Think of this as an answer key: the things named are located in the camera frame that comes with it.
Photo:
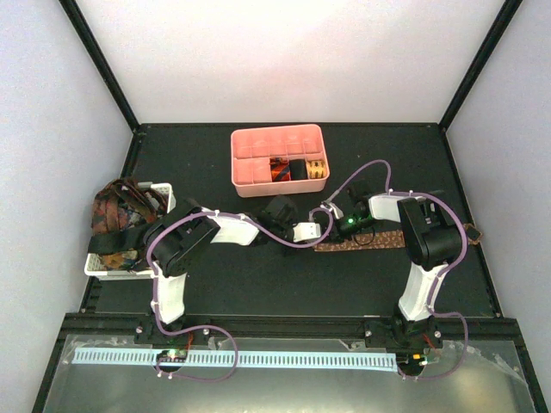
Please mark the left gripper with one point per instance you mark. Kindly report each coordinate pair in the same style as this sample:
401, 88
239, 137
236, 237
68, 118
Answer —
294, 250

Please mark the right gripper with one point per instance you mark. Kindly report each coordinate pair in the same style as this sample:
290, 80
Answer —
338, 233

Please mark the brown floral tie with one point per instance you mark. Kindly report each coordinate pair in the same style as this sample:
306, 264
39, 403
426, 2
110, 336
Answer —
385, 240

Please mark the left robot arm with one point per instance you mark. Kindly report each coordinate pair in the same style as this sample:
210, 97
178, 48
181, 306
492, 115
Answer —
177, 252

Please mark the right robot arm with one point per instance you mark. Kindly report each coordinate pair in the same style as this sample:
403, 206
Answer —
435, 241

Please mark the pile of dark ties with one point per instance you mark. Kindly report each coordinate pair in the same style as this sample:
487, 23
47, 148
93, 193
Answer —
116, 211

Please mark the orange black rolled tie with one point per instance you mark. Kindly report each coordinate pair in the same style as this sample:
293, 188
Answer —
279, 169

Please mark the yellow black rolled tie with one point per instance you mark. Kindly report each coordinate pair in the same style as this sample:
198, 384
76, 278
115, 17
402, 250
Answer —
316, 169

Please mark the pink divided organizer box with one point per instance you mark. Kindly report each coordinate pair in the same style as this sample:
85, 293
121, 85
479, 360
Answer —
252, 148

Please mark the white basket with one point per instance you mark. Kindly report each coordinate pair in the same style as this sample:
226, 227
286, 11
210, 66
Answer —
165, 191

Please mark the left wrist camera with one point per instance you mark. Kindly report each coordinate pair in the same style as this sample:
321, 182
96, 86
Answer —
306, 232

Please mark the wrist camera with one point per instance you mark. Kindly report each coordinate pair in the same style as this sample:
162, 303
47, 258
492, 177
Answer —
333, 209
306, 232

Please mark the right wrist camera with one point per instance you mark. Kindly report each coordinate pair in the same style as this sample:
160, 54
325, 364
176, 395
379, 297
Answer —
333, 209

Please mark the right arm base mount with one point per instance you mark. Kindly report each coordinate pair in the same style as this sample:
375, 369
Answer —
414, 344

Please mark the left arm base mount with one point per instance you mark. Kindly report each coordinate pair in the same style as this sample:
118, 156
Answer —
174, 349

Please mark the light blue slotted cable duct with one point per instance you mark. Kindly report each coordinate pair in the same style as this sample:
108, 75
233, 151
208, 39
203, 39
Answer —
242, 359

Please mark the right black frame post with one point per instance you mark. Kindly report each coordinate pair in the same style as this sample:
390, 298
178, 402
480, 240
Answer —
493, 36

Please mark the black frame post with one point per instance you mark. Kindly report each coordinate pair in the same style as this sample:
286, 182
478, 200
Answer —
493, 36
92, 47

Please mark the left black frame post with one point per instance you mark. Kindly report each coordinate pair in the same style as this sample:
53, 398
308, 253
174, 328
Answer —
92, 47

